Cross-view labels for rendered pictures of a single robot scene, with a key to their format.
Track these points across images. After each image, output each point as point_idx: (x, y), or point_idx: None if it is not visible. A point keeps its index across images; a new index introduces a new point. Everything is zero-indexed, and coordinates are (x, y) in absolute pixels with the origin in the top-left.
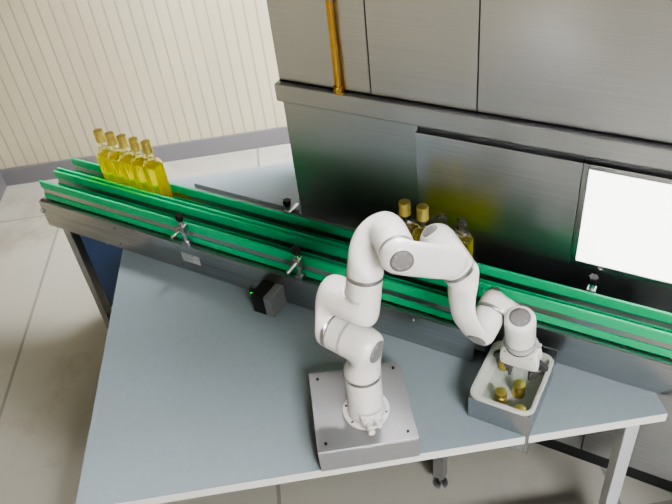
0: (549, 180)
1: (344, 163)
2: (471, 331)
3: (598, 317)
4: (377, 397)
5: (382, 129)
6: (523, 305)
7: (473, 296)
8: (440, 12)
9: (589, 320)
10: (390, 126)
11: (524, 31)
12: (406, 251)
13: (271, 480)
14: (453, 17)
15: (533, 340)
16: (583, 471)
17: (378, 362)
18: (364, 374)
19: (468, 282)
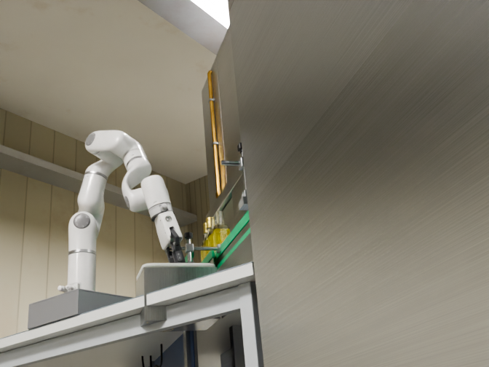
0: None
1: None
2: (123, 192)
3: (244, 217)
4: (78, 268)
5: (231, 208)
6: (228, 250)
7: (130, 170)
8: (236, 113)
9: (242, 226)
10: (232, 202)
11: None
12: (93, 133)
13: (5, 340)
14: (238, 111)
15: (156, 196)
16: None
17: (82, 232)
18: (71, 238)
19: (132, 163)
